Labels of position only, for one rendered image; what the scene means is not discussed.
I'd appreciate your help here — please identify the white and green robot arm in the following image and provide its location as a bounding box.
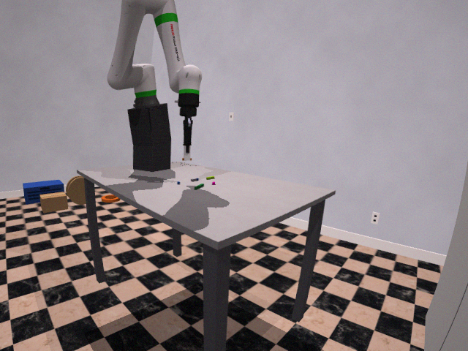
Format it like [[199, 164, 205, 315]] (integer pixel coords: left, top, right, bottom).
[[107, 0, 202, 108]]

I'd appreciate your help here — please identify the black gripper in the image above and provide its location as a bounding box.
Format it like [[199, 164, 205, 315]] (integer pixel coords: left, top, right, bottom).
[[180, 107, 197, 160]]

